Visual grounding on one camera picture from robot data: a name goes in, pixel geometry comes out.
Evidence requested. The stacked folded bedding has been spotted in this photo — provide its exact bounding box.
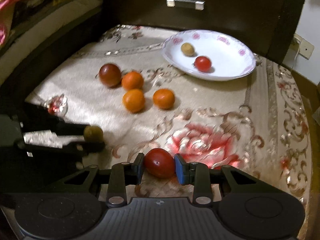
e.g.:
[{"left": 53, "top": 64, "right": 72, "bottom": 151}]
[{"left": 1, "top": 0, "right": 103, "bottom": 83}]

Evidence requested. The floral embroidered beige tablecloth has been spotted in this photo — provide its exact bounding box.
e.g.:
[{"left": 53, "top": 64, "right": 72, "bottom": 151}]
[{"left": 27, "top": 25, "right": 312, "bottom": 205}]

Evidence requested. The white floral porcelain plate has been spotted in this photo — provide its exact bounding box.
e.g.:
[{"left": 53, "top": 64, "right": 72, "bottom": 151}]
[{"left": 162, "top": 30, "right": 256, "bottom": 81}]

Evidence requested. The red tomato with stem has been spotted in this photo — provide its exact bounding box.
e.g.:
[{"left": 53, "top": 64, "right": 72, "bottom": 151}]
[{"left": 194, "top": 56, "right": 212, "bottom": 73}]

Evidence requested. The dark red plum tomato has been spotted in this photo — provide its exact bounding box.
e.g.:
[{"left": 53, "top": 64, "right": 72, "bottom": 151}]
[{"left": 99, "top": 63, "right": 121, "bottom": 87}]

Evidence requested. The dark wooden drawer cabinet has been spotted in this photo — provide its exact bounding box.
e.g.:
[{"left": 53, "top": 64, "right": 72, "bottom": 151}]
[{"left": 103, "top": 0, "right": 305, "bottom": 63}]

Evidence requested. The white power cable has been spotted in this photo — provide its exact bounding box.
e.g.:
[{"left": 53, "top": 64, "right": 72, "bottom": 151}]
[{"left": 291, "top": 42, "right": 301, "bottom": 73}]

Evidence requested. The silver drawer handle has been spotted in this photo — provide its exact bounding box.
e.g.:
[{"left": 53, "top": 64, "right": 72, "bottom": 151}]
[{"left": 166, "top": 0, "right": 205, "bottom": 11}]

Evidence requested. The orange tangerine front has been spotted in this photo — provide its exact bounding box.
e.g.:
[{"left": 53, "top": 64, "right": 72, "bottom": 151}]
[{"left": 122, "top": 89, "right": 145, "bottom": 113}]

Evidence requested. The brown longan fruit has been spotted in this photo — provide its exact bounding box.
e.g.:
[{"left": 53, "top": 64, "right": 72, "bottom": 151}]
[
  {"left": 181, "top": 42, "right": 195, "bottom": 57},
  {"left": 84, "top": 125, "right": 104, "bottom": 142}
]

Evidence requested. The orange tangerine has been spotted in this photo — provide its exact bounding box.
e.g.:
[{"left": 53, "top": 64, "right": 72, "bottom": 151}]
[
  {"left": 122, "top": 89, "right": 145, "bottom": 113},
  {"left": 121, "top": 72, "right": 144, "bottom": 90},
  {"left": 152, "top": 89, "right": 175, "bottom": 110}
]

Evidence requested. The white wall socket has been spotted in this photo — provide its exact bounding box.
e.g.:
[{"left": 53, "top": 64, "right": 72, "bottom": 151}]
[{"left": 292, "top": 34, "right": 314, "bottom": 60}]

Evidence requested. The orange tangerine back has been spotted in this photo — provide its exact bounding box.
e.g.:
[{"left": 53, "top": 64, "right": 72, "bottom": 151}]
[{"left": 121, "top": 72, "right": 144, "bottom": 90}]

